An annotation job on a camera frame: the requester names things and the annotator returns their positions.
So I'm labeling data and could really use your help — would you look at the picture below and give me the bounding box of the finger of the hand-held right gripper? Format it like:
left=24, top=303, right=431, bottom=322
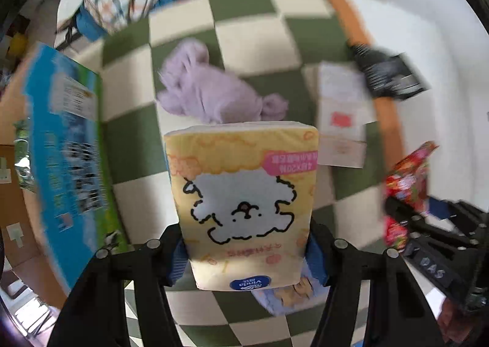
left=384, top=196, right=474, bottom=244

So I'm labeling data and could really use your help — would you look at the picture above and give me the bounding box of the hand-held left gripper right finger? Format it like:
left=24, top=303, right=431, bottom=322
left=302, top=215, right=440, bottom=347

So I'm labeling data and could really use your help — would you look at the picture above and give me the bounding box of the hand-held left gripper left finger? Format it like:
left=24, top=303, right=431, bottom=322
left=46, top=223, right=190, bottom=347

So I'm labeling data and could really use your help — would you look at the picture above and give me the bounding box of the red snack packet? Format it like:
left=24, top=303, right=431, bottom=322
left=383, top=141, right=440, bottom=254

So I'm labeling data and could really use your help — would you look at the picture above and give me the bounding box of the yellow tissue pack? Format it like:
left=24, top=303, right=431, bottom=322
left=164, top=121, right=320, bottom=291

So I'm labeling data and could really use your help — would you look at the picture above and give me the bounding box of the blue patterned tissue pack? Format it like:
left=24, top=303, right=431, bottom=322
left=251, top=271, right=329, bottom=316

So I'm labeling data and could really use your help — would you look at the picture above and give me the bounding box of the white paper packet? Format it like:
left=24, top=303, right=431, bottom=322
left=315, top=61, right=373, bottom=169

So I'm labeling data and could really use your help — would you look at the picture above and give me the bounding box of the blue cardboard box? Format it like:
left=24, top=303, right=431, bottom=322
left=23, top=42, right=131, bottom=294

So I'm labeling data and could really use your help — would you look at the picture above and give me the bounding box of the brown cardboard box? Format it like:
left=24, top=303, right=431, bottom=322
left=0, top=64, right=69, bottom=309

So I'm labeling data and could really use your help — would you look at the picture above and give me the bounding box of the purple cloth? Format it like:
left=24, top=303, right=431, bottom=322
left=156, top=38, right=289, bottom=125

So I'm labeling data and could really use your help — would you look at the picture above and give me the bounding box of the green checkered mat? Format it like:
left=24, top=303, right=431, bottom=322
left=100, top=0, right=394, bottom=347

